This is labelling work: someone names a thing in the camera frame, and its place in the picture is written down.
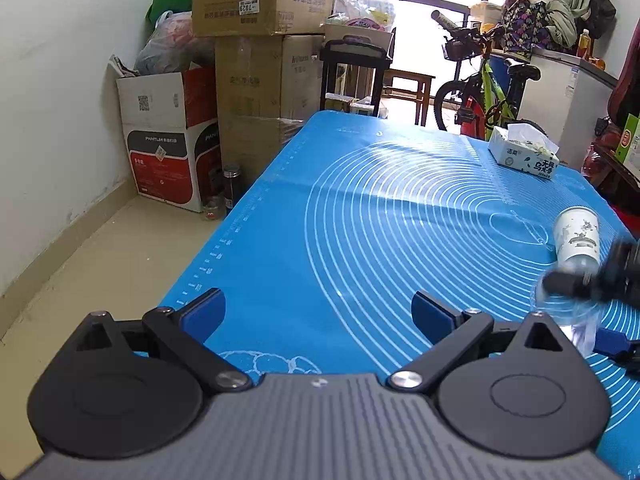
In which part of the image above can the white chest freezer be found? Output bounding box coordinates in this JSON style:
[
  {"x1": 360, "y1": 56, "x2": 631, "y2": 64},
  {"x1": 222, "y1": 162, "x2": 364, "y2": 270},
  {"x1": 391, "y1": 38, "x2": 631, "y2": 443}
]
[{"x1": 517, "y1": 44, "x2": 619, "y2": 172}]

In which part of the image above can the tall brown cardboard box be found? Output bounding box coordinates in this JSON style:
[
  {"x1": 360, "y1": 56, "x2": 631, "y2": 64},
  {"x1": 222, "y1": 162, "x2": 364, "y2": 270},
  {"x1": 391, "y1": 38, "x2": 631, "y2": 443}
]
[{"x1": 215, "y1": 34, "x2": 327, "y2": 192}]

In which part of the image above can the clear plastic bag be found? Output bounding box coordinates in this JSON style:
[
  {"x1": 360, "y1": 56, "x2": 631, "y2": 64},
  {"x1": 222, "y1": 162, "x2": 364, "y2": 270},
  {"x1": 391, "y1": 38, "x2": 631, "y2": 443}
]
[{"x1": 134, "y1": 10, "x2": 217, "y2": 77}]

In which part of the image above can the dark glass bottle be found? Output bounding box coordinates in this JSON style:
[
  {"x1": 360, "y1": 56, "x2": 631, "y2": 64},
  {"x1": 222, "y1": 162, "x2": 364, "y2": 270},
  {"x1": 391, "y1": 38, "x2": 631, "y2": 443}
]
[{"x1": 222, "y1": 164, "x2": 244, "y2": 211}]

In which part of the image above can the blue silicone mat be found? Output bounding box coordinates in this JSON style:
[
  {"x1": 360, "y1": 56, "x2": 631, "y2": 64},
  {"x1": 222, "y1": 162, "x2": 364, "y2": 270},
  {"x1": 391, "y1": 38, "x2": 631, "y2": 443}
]
[{"x1": 157, "y1": 109, "x2": 640, "y2": 479}]

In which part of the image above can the green and black bicycle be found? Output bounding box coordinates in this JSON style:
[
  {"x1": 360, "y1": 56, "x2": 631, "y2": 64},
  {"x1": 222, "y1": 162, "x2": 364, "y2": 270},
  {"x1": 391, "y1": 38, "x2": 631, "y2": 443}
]
[{"x1": 432, "y1": 9, "x2": 552, "y2": 144}]

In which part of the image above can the wooden stool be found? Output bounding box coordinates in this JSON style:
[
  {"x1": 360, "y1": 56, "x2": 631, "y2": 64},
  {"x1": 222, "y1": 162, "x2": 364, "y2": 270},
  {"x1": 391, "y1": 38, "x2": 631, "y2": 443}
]
[{"x1": 382, "y1": 68, "x2": 436, "y2": 127}]

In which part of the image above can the white printed cup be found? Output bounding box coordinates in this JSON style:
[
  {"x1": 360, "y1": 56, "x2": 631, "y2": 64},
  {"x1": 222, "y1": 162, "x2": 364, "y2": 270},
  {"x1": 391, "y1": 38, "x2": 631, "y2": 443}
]
[{"x1": 533, "y1": 206, "x2": 603, "y2": 355}]

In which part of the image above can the white tissue box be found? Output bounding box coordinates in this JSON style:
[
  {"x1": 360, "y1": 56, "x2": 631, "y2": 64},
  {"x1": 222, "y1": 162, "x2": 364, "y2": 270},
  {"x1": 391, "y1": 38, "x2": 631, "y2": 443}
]
[{"x1": 487, "y1": 122, "x2": 561, "y2": 181}]

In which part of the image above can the grey-green clothing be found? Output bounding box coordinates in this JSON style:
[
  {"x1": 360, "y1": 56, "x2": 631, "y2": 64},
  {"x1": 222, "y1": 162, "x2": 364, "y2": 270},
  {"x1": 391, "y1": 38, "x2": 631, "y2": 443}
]
[{"x1": 546, "y1": 0, "x2": 579, "y2": 52}]

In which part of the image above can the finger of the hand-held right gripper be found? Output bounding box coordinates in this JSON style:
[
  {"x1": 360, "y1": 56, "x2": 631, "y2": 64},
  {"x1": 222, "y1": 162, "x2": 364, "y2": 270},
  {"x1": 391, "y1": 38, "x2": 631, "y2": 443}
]
[
  {"x1": 592, "y1": 327, "x2": 640, "y2": 367},
  {"x1": 542, "y1": 269, "x2": 610, "y2": 302}
]

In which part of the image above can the red bag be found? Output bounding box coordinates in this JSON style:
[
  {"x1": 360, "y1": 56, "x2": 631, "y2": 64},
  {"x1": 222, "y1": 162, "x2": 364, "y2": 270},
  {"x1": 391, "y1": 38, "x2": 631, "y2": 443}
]
[{"x1": 581, "y1": 141, "x2": 617, "y2": 187}]

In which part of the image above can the green and white box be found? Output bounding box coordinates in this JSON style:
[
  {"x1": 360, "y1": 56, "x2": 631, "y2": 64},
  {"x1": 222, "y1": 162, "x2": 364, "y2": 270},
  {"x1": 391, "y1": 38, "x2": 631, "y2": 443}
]
[{"x1": 614, "y1": 113, "x2": 640, "y2": 172}]

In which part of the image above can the black shelf cart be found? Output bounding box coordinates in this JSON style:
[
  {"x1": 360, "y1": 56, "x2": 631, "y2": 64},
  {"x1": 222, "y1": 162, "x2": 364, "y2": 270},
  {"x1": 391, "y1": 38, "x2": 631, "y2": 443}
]
[{"x1": 319, "y1": 38, "x2": 394, "y2": 117}]

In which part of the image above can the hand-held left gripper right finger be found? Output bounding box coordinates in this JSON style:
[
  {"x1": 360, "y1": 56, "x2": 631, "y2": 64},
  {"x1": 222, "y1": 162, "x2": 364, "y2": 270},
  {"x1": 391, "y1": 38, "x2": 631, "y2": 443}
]
[{"x1": 387, "y1": 291, "x2": 572, "y2": 392}]

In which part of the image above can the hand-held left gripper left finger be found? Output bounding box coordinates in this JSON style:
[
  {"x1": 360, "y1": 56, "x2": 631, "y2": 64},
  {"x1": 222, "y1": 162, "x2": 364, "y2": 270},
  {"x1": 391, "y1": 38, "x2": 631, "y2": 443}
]
[{"x1": 72, "y1": 287, "x2": 253, "y2": 394}]

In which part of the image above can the small glass jar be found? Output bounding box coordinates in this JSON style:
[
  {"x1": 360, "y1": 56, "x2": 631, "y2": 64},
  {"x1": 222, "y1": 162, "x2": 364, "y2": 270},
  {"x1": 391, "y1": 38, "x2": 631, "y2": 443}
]
[{"x1": 201, "y1": 195, "x2": 226, "y2": 221}]

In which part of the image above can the purple patterned bag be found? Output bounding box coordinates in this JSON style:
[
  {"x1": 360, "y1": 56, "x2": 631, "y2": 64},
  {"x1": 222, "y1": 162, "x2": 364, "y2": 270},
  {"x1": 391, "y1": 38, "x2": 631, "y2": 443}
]
[{"x1": 501, "y1": 0, "x2": 556, "y2": 54}]

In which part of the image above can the white and red cardboard box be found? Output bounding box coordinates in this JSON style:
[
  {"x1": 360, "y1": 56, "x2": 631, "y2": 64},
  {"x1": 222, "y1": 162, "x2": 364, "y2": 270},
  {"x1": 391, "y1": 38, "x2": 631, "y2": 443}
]
[{"x1": 115, "y1": 62, "x2": 224, "y2": 214}]

